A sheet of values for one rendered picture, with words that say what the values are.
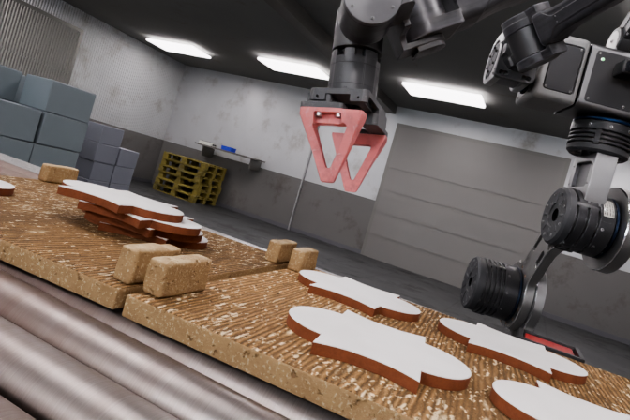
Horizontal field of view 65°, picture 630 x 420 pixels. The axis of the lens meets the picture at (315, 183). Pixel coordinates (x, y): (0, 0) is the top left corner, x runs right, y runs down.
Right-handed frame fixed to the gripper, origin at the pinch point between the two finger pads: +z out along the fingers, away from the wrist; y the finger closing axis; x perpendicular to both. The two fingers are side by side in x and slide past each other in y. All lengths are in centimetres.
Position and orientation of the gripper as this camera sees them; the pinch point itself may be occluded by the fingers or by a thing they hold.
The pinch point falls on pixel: (340, 180)
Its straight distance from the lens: 55.7
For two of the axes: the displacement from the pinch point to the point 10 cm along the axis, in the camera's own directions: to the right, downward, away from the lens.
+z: -1.3, 9.9, -0.8
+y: -3.2, -1.2, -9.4
